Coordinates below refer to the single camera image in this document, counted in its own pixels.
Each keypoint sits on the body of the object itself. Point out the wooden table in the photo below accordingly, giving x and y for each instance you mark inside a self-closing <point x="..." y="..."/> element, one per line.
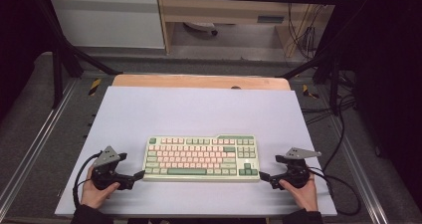
<point x="199" y="82"/>

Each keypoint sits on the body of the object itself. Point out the white cabinet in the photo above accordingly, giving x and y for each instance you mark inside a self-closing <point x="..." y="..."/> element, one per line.
<point x="106" y="21"/>

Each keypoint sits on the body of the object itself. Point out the dark curtain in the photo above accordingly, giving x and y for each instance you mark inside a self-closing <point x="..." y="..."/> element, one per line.
<point x="388" y="68"/>
<point x="20" y="35"/>

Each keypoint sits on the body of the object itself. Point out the white table board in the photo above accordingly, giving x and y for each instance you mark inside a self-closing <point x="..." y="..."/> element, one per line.
<point x="199" y="111"/>

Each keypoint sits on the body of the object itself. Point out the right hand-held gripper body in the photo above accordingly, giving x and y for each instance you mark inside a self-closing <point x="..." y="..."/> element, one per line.
<point x="297" y="172"/>

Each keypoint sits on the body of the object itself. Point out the person's right hand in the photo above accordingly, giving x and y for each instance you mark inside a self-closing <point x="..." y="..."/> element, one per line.
<point x="307" y="197"/>

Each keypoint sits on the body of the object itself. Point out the yellow clamp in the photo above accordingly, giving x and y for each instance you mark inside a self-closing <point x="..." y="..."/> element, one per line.
<point x="309" y="93"/>
<point x="95" y="87"/>

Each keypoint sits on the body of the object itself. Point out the office chair base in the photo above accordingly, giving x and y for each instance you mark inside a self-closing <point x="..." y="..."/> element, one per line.
<point x="200" y="26"/>

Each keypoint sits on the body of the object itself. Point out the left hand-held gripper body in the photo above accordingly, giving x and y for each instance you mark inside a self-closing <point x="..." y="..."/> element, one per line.
<point x="105" y="176"/>

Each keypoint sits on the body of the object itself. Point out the aluminium floor rail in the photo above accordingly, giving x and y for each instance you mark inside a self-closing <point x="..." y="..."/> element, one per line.
<point x="36" y="147"/>
<point x="358" y="171"/>

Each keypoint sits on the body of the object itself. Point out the person's left hand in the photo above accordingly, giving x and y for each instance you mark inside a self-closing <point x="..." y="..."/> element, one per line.
<point x="94" y="197"/>

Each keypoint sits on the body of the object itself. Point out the right yellow clamp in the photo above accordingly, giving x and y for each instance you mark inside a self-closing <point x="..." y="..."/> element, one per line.
<point x="309" y="93"/>

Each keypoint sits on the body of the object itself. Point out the light wooden desk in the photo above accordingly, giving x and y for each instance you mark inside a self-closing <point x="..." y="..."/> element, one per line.
<point x="215" y="10"/>

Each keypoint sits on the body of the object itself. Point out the left yellow clamp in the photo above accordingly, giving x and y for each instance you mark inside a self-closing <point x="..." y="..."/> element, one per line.
<point x="95" y="87"/>

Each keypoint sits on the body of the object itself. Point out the black metal stand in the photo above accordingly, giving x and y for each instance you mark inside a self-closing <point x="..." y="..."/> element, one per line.
<point x="334" y="84"/>
<point x="57" y="78"/>

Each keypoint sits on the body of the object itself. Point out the pink and green keyboard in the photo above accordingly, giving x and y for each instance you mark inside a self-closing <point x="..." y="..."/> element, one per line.
<point x="199" y="157"/>

